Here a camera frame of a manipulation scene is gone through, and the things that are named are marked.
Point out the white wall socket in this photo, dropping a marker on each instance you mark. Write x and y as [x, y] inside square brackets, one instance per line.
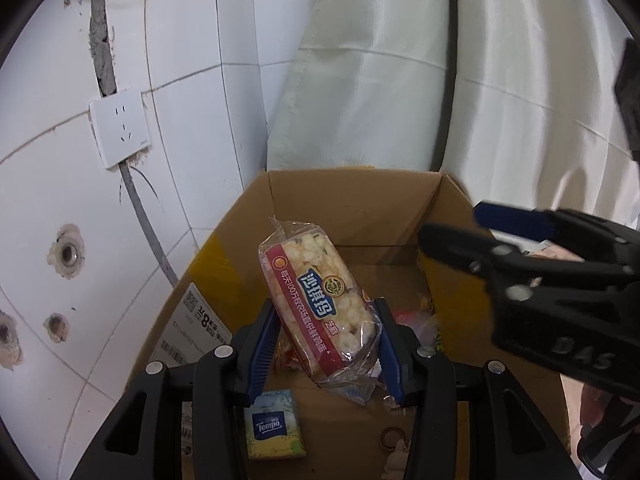
[120, 127]

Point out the rice cracker packet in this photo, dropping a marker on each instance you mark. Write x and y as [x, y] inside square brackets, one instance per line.
[315, 305]

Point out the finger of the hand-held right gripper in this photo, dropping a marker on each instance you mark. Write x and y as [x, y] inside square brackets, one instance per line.
[510, 220]
[465, 250]

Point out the green pocket tissue pack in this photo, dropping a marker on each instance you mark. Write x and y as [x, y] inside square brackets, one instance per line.
[275, 427]

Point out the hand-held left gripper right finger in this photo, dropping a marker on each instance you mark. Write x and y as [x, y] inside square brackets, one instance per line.
[390, 360]

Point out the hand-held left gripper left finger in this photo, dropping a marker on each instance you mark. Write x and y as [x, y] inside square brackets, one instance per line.
[262, 355]

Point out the wall pipe hole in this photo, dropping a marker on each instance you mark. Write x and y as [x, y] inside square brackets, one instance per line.
[67, 252]
[56, 327]

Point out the small beige figurine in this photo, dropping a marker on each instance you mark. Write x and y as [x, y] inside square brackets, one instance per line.
[396, 460]

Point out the brown cardboard box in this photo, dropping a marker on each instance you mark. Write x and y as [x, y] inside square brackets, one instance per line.
[350, 210]

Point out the pale green curtain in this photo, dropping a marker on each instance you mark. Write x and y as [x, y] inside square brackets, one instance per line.
[375, 85]

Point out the person's right hand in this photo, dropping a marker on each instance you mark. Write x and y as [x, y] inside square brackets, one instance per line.
[592, 405]

